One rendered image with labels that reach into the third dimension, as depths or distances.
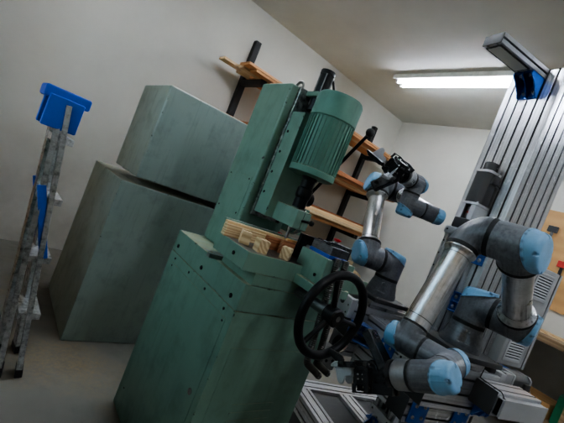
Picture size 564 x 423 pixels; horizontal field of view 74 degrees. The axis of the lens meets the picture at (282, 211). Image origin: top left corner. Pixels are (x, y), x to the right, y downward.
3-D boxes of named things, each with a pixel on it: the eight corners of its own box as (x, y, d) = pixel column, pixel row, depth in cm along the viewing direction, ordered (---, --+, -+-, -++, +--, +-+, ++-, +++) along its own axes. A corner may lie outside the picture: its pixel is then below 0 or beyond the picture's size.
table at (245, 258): (257, 283, 104) (265, 263, 104) (211, 247, 128) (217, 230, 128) (381, 307, 141) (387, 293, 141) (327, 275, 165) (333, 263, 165)
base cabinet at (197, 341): (149, 522, 116) (233, 311, 113) (111, 399, 161) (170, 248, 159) (261, 493, 144) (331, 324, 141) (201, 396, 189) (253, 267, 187)
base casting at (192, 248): (233, 310, 114) (244, 284, 113) (171, 248, 159) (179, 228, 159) (330, 323, 142) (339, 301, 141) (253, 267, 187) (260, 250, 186)
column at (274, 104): (224, 253, 147) (292, 81, 145) (201, 235, 165) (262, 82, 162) (267, 263, 161) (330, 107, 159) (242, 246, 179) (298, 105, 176)
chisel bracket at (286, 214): (289, 231, 134) (299, 209, 133) (268, 221, 145) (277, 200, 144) (304, 236, 138) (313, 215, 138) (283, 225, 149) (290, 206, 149)
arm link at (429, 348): (436, 334, 104) (418, 342, 96) (477, 357, 96) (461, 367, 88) (428, 359, 105) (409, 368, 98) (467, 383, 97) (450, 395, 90)
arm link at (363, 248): (386, 268, 176) (399, 175, 202) (357, 258, 174) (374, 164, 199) (373, 274, 187) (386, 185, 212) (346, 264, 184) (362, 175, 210)
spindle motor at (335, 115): (308, 174, 127) (342, 87, 126) (279, 165, 140) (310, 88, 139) (341, 190, 138) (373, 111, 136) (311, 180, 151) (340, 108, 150)
